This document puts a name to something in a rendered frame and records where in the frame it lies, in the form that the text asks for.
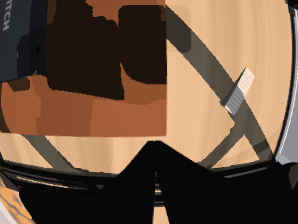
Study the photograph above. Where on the brown flat rectangular board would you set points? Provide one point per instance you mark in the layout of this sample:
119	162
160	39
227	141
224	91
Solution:
106	73

